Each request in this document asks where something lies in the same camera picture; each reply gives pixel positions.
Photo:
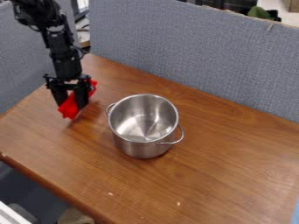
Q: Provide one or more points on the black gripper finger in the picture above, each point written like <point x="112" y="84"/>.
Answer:
<point x="59" y="94"/>
<point x="82" y="95"/>

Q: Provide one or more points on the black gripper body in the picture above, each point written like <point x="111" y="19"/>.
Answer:
<point x="67" y="70"/>

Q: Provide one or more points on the red rectangular block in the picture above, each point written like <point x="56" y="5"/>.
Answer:
<point x="70" y="109"/>

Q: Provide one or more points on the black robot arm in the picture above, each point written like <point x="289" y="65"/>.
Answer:
<point x="43" y="16"/>

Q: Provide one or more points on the stainless steel pot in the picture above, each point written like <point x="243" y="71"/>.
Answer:
<point x="144" y="123"/>

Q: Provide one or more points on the green object behind partition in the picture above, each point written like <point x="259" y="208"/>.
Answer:
<point x="258" y="12"/>

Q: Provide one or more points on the grey fabric partition left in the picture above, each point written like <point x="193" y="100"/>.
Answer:
<point x="24" y="56"/>

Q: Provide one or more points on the grey fabric partition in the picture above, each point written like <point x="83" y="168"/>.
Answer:
<point x="238" y="57"/>
<point x="24" y="56"/>

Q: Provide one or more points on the grey fabric partition right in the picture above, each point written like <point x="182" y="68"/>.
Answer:
<point x="238" y="57"/>

